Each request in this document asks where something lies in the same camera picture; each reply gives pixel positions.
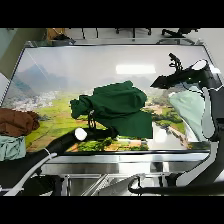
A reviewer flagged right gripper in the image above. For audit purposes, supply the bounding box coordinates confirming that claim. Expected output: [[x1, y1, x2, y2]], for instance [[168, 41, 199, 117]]
[[150, 74, 180, 90]]

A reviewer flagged dark green shirt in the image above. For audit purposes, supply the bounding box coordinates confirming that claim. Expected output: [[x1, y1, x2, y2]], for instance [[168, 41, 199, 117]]
[[69, 80, 154, 140]]

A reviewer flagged pale green garment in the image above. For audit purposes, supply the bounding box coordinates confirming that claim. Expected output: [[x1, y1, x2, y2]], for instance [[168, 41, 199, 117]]
[[0, 134, 27, 162], [168, 90, 207, 142]]

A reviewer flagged brown garment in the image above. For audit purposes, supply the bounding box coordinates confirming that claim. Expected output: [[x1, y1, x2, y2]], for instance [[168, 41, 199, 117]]
[[0, 107, 41, 138]]

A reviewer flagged silver frame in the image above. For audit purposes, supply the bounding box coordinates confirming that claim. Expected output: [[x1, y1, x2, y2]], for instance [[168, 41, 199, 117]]
[[39, 151, 215, 197]]

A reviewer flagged black cable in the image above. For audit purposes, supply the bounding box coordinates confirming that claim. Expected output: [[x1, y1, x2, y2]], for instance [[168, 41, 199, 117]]
[[127, 175, 224, 197]]

